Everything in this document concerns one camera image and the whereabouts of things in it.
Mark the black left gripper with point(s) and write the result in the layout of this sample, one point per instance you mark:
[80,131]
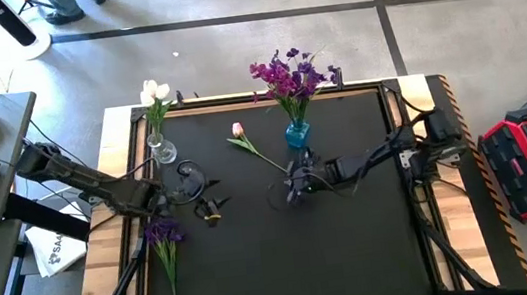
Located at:
[199,195]

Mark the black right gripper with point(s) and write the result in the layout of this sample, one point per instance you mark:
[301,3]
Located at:
[310,177]

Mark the purple artificial flower bunch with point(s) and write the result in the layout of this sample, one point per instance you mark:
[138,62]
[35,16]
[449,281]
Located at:
[292,53]
[311,79]
[163,230]

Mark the magenta artificial flower bunch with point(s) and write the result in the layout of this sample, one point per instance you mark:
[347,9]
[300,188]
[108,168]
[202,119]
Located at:
[264,73]

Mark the white artificial tulip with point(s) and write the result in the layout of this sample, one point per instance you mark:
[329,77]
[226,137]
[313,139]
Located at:
[150,85]
[162,90]

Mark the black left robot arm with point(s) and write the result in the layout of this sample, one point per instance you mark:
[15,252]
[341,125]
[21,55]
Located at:
[86,182]

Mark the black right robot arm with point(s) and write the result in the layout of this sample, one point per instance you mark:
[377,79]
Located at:
[371,162]

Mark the blue glass vase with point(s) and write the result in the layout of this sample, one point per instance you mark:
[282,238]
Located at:
[297,135]

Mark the clear glass vase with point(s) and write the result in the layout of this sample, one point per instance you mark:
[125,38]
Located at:
[163,151]

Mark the yellow tape tag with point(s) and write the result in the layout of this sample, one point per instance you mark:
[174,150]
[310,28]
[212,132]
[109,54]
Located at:
[212,217]

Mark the black table mat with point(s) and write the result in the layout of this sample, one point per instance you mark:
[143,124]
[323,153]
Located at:
[278,266]

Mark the black hazard-striped floor mat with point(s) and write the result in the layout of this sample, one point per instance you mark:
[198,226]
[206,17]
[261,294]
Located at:
[443,90]

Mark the white printed paper bag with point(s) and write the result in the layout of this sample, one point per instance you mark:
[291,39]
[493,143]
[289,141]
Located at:
[55,253]

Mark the person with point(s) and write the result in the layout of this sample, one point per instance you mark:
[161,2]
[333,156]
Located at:
[65,5]

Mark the black panel on white base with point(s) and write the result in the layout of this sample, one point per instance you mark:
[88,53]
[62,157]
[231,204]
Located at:
[11,22]

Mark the black tripod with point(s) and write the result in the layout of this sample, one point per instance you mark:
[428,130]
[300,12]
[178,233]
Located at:
[30,1]

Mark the black frame clamp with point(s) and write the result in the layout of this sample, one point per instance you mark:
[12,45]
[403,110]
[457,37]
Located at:
[179,99]
[339,80]

